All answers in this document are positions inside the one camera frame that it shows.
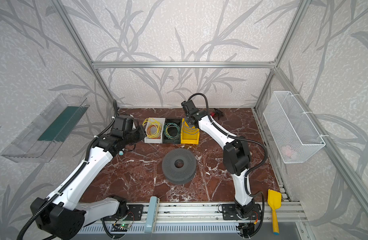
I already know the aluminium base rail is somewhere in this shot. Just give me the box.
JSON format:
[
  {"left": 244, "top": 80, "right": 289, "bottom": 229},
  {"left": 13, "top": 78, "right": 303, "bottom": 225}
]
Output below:
[{"left": 75, "top": 201, "right": 308, "bottom": 235}]

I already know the green cable coil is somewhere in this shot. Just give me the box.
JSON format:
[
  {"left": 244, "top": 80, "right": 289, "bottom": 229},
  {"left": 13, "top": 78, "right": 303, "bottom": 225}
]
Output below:
[{"left": 163, "top": 122, "right": 181, "bottom": 140}]

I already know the clear plastic wall tray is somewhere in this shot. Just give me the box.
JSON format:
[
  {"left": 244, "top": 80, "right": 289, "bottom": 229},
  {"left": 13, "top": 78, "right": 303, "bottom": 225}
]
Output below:
[{"left": 1, "top": 94, "right": 90, "bottom": 163}]

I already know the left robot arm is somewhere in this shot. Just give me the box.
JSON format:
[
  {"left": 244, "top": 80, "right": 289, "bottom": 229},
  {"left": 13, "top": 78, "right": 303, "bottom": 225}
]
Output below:
[{"left": 17, "top": 112, "right": 146, "bottom": 240}]

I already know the red cable coil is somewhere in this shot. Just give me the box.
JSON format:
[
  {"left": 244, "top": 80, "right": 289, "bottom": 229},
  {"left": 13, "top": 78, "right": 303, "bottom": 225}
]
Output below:
[{"left": 146, "top": 124, "right": 161, "bottom": 139}]

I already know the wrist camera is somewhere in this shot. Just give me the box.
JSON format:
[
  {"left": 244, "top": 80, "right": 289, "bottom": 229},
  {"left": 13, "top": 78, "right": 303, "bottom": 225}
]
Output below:
[
  {"left": 181, "top": 100, "right": 198, "bottom": 116},
  {"left": 112, "top": 115, "right": 134, "bottom": 132}
]

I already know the black plastic bin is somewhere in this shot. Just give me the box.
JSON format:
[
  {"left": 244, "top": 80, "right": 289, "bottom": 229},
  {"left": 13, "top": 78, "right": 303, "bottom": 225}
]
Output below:
[{"left": 163, "top": 119, "right": 182, "bottom": 144}]

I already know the yellow cable in white bin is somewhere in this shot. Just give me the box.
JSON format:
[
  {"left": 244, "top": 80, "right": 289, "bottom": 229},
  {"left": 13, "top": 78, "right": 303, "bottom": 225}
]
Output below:
[{"left": 141, "top": 117, "right": 163, "bottom": 139}]

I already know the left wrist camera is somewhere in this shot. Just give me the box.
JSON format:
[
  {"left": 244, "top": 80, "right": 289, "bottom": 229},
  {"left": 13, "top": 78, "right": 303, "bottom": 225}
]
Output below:
[{"left": 112, "top": 115, "right": 134, "bottom": 132}]

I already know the white wire mesh basket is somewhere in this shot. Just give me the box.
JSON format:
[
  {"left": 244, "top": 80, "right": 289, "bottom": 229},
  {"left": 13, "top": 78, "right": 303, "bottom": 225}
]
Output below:
[{"left": 263, "top": 91, "right": 326, "bottom": 164}]

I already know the yellow plastic bin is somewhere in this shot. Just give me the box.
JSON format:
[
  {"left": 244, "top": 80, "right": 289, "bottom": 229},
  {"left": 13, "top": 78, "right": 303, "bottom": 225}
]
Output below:
[{"left": 181, "top": 119, "right": 200, "bottom": 145}]

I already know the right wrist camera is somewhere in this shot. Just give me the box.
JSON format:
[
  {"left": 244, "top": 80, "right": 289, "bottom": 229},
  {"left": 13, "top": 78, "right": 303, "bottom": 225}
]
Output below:
[{"left": 181, "top": 100, "right": 198, "bottom": 116}]

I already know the pink object in basket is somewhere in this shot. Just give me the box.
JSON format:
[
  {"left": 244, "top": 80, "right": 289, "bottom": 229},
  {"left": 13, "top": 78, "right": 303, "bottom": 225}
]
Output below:
[{"left": 282, "top": 145, "right": 298, "bottom": 160}]

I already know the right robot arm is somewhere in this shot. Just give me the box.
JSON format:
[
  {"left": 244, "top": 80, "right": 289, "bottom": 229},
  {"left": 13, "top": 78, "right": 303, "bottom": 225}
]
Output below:
[{"left": 181, "top": 93, "right": 268, "bottom": 220}]

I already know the grey perforated spool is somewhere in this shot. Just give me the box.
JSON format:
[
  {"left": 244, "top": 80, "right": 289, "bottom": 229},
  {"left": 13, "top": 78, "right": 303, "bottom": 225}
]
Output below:
[{"left": 162, "top": 148, "right": 197, "bottom": 185}]

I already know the green circuit board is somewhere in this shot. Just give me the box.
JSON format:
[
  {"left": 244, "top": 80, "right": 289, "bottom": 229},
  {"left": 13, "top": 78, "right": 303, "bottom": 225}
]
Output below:
[{"left": 111, "top": 223, "right": 133, "bottom": 233}]

